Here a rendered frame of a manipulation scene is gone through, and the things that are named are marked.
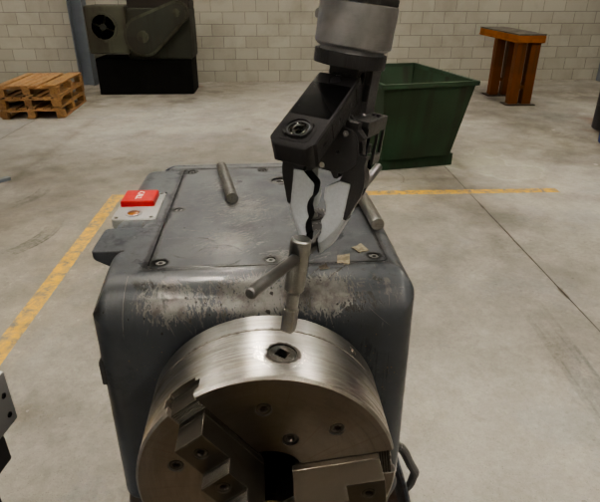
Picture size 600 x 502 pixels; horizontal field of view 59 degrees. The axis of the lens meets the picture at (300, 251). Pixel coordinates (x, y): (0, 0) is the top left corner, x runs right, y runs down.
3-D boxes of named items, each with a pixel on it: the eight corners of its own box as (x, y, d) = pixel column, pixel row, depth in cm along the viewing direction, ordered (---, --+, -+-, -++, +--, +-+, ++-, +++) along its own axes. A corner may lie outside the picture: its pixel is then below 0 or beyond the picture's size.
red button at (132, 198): (128, 199, 103) (127, 189, 102) (159, 198, 103) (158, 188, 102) (121, 211, 97) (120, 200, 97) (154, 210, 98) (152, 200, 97)
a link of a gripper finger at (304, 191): (326, 235, 64) (342, 162, 60) (304, 252, 59) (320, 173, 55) (303, 227, 65) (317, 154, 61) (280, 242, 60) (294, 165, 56)
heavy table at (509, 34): (470, 87, 943) (479, 26, 899) (495, 87, 945) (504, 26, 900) (505, 106, 799) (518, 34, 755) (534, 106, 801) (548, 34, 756)
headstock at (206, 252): (166, 306, 139) (148, 161, 122) (347, 299, 143) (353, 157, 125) (112, 503, 86) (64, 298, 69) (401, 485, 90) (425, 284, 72)
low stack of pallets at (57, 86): (31, 102, 826) (25, 72, 807) (88, 101, 834) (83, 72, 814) (-2, 120, 715) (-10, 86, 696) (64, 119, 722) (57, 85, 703)
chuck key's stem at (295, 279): (292, 338, 59) (306, 244, 54) (275, 331, 60) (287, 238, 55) (301, 329, 61) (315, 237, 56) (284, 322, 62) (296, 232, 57)
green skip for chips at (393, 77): (333, 142, 612) (335, 65, 574) (408, 137, 633) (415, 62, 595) (376, 179, 496) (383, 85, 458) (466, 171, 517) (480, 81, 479)
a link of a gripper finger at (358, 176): (363, 220, 57) (375, 137, 53) (357, 224, 55) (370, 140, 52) (322, 210, 58) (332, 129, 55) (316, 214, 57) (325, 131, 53)
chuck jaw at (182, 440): (236, 456, 67) (170, 400, 62) (267, 436, 66) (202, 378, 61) (233, 538, 57) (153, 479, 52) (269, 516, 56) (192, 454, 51)
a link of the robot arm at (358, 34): (384, 6, 46) (300, -6, 49) (374, 62, 48) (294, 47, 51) (409, 10, 52) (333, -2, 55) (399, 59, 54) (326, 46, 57)
